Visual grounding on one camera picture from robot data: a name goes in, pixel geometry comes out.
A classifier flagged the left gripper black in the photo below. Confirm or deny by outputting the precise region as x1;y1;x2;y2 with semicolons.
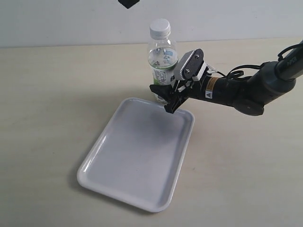
118;0;140;9

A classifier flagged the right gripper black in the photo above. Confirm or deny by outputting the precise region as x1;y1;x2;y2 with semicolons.
150;79;206;114

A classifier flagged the clear plastic water bottle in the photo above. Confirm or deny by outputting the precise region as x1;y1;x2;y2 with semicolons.
148;35;178;86

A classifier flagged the white bottle cap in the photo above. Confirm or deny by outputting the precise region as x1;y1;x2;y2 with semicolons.
150;18;171;40

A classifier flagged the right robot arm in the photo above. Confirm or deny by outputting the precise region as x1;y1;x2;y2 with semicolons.
150;43;303;116

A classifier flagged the white plastic tray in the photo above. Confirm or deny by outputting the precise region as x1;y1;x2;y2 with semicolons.
77;97;195;213

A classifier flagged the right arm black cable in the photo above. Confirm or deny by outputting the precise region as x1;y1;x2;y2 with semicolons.
208;44;303;80

